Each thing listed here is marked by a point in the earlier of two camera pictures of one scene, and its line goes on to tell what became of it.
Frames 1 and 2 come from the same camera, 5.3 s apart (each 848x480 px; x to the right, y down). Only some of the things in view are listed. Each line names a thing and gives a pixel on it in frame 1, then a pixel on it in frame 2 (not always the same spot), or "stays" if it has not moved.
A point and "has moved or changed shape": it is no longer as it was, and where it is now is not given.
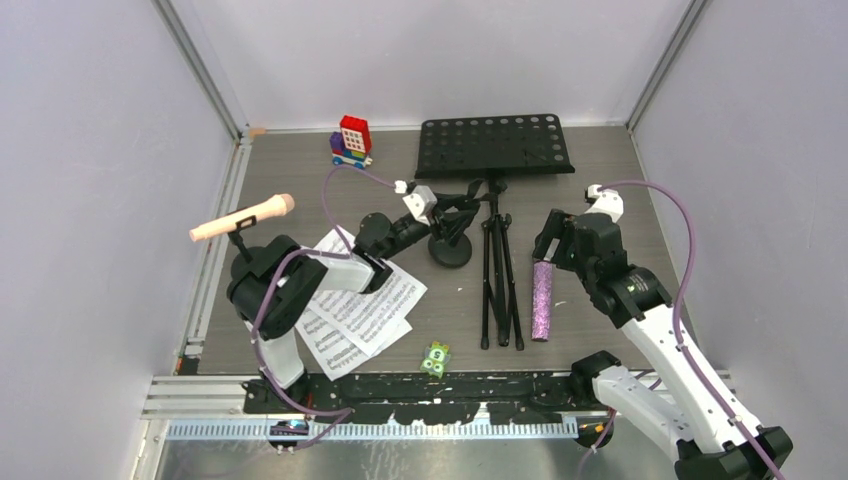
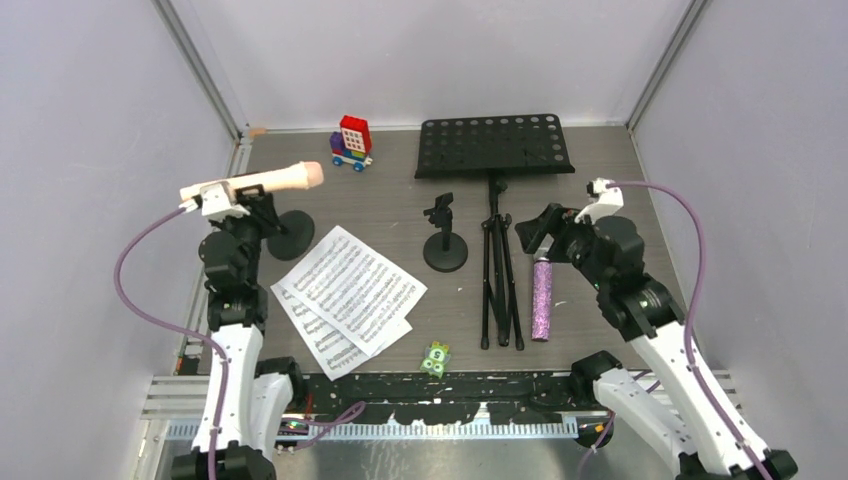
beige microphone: x=276 y=206 has moved or changed shape
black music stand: x=493 y=146 stays
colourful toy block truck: x=352 y=145 stays
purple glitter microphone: x=541 y=300 stays
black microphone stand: x=449 y=246 has moved or changed shape
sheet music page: x=335 y=352 stays
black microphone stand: x=237 y=238 has moved or changed shape
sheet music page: x=367 y=318 stays
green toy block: x=436 y=356 stays
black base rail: x=511 y=397 stays
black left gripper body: x=434 y=214 to x=256 y=225
